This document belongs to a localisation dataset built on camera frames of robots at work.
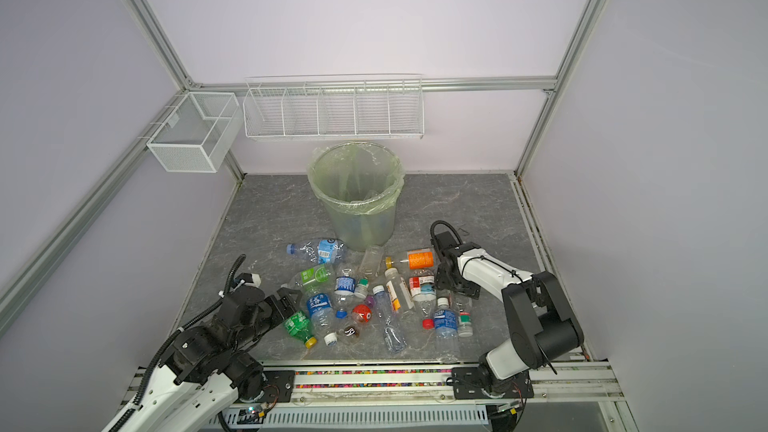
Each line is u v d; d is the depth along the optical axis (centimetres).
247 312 56
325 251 93
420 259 91
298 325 79
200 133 97
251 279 70
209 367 50
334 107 98
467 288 64
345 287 85
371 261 96
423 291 86
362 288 87
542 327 44
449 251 67
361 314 81
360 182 102
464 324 80
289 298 69
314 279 87
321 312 83
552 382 75
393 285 86
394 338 77
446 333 83
